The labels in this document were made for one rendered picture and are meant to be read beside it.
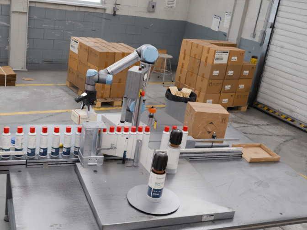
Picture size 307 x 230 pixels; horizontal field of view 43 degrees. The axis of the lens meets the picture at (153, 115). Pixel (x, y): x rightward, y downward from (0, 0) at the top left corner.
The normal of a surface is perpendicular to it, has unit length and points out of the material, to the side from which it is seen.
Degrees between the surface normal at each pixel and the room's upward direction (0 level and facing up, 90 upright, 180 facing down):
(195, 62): 88
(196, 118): 90
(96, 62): 88
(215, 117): 90
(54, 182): 0
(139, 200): 0
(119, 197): 0
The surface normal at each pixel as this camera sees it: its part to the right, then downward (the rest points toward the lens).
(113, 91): 0.50, 0.36
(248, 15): -0.83, 0.06
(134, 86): -0.22, 0.29
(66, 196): 0.15, -0.93
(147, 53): 0.24, 0.17
